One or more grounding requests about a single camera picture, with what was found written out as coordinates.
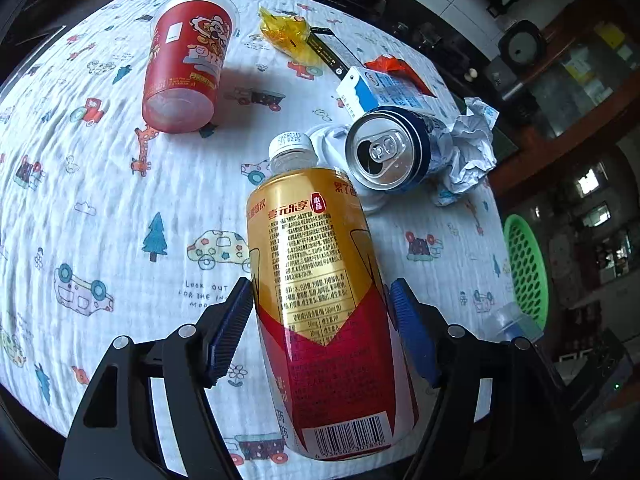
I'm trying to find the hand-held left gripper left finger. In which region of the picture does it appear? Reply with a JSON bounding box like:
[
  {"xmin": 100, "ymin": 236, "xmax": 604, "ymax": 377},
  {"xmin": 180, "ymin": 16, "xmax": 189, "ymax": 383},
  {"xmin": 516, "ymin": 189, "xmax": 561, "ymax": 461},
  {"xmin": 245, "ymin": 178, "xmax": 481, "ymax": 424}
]
[{"xmin": 60, "ymin": 276, "xmax": 256, "ymax": 480}]

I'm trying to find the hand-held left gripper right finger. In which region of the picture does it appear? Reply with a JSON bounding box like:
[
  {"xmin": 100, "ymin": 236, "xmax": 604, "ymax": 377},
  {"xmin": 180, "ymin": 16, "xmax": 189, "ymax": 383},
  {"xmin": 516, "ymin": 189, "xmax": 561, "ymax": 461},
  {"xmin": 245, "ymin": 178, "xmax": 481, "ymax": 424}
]
[{"xmin": 389, "ymin": 277, "xmax": 586, "ymax": 480}]

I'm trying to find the gold and red drink bottle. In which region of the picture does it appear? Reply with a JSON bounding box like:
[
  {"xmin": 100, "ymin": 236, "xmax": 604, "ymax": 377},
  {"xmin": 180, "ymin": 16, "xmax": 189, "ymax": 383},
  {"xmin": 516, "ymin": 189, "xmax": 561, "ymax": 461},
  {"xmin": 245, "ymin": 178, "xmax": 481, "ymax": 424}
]
[{"xmin": 245, "ymin": 135, "xmax": 421, "ymax": 461}]

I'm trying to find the green plastic basket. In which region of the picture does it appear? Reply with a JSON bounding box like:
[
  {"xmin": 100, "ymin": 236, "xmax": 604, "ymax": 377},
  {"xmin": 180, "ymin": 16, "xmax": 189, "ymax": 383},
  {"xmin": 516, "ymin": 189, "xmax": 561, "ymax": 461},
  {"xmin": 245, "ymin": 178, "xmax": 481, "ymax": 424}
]
[{"xmin": 502, "ymin": 214, "xmax": 550, "ymax": 331}]

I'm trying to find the slim black carton box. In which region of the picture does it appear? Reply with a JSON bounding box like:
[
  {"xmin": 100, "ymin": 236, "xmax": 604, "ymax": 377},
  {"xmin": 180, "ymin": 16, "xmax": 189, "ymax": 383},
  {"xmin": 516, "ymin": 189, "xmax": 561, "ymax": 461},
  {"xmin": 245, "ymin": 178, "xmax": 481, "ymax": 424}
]
[{"xmin": 305, "ymin": 25, "xmax": 351, "ymax": 81}]

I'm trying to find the yellow snack wrapper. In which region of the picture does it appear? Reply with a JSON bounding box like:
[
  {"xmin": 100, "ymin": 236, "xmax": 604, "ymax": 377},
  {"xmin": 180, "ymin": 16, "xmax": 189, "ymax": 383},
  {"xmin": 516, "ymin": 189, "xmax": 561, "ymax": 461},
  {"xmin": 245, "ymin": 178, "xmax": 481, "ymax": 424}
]
[{"xmin": 257, "ymin": 6, "xmax": 326, "ymax": 68}]

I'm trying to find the clear plastic bottle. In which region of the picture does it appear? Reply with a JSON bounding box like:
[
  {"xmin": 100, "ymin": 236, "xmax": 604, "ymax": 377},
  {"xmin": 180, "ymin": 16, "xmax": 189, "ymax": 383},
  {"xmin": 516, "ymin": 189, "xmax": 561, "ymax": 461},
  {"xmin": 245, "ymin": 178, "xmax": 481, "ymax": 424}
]
[{"xmin": 482, "ymin": 302, "xmax": 546, "ymax": 343}]

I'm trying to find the blue drink can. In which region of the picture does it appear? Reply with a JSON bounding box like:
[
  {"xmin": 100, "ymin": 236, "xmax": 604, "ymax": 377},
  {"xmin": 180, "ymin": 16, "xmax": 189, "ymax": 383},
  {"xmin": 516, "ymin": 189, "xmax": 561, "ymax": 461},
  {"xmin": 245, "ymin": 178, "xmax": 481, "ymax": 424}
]
[{"xmin": 345, "ymin": 106, "xmax": 458, "ymax": 193}]

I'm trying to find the white printed cloth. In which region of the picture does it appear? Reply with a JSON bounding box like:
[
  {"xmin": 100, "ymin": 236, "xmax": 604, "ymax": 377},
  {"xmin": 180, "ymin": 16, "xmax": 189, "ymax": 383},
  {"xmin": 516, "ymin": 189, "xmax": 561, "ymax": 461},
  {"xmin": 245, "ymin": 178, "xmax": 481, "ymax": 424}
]
[{"xmin": 0, "ymin": 0, "xmax": 516, "ymax": 476}]

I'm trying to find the crumpled white paper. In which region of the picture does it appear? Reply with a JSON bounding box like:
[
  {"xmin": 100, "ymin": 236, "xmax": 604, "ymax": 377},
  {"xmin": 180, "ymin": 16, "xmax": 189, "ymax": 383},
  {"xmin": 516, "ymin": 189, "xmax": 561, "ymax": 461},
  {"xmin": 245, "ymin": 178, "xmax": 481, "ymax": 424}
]
[{"xmin": 432, "ymin": 97, "xmax": 501, "ymax": 206}]

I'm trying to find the blue and white milk carton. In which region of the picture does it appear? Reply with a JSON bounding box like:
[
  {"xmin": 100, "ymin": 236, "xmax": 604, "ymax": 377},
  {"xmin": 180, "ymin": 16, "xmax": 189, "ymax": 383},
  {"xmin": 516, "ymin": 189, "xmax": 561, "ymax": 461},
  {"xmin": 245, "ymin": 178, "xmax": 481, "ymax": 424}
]
[{"xmin": 335, "ymin": 66, "xmax": 446, "ymax": 123}]

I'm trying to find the red snack wrapper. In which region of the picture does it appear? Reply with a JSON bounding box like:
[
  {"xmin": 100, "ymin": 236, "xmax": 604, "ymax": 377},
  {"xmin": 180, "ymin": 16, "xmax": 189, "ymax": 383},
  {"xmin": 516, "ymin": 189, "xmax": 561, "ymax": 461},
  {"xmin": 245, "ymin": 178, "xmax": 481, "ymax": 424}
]
[{"xmin": 364, "ymin": 55, "xmax": 436, "ymax": 98}]

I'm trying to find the wooden glass cabinet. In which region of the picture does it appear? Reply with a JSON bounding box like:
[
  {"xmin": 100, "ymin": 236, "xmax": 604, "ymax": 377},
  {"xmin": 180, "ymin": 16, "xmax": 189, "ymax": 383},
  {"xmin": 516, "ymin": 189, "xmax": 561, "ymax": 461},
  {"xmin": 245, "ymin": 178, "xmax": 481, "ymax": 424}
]
[{"xmin": 487, "ymin": 0, "xmax": 640, "ymax": 201}]

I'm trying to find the black rice cooker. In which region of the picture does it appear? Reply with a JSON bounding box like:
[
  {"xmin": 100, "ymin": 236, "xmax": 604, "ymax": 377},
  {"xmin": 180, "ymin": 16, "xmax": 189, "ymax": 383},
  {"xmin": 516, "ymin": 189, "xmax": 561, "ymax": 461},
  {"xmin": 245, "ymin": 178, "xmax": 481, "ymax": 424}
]
[{"xmin": 485, "ymin": 20, "xmax": 546, "ymax": 101}]

